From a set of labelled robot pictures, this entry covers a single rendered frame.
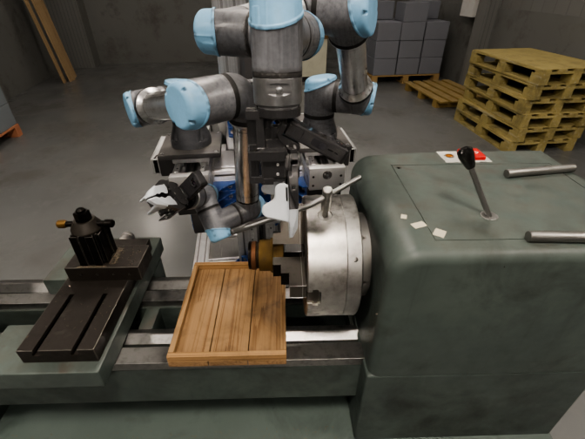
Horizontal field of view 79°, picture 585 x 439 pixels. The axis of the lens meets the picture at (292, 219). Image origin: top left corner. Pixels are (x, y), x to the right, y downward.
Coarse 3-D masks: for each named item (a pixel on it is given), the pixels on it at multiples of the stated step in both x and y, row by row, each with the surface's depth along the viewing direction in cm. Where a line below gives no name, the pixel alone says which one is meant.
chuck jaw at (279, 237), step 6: (300, 204) 92; (300, 216) 92; (282, 222) 92; (288, 222) 92; (300, 222) 92; (282, 228) 92; (288, 228) 92; (300, 228) 92; (276, 234) 92; (282, 234) 92; (288, 234) 92; (294, 234) 92; (300, 234) 92; (276, 240) 92; (282, 240) 92; (288, 240) 92; (294, 240) 92; (300, 240) 92
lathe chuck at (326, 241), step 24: (312, 216) 82; (336, 216) 82; (312, 240) 79; (336, 240) 80; (312, 264) 79; (336, 264) 79; (312, 288) 80; (336, 288) 80; (312, 312) 86; (336, 312) 86
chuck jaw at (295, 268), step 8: (272, 264) 88; (280, 264) 88; (288, 264) 88; (296, 264) 88; (304, 264) 88; (280, 272) 90; (288, 272) 86; (296, 272) 86; (304, 272) 86; (288, 280) 87; (296, 280) 84; (304, 280) 84; (296, 288) 83; (304, 288) 83; (296, 296) 84; (304, 296) 84; (312, 296) 82
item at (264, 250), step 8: (264, 240) 93; (248, 248) 91; (256, 248) 91; (264, 248) 91; (272, 248) 91; (280, 248) 92; (248, 256) 91; (256, 256) 91; (264, 256) 90; (272, 256) 91; (280, 256) 91; (248, 264) 91; (256, 264) 91; (264, 264) 91; (272, 272) 93
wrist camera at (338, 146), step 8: (288, 120) 56; (296, 120) 57; (288, 128) 56; (296, 128) 56; (304, 128) 56; (312, 128) 59; (288, 136) 56; (296, 136) 56; (304, 136) 56; (312, 136) 56; (320, 136) 57; (304, 144) 57; (312, 144) 57; (320, 144) 57; (328, 144) 57; (336, 144) 58; (344, 144) 60; (320, 152) 58; (328, 152) 58; (336, 152) 58; (344, 152) 58; (336, 160) 59; (344, 160) 59
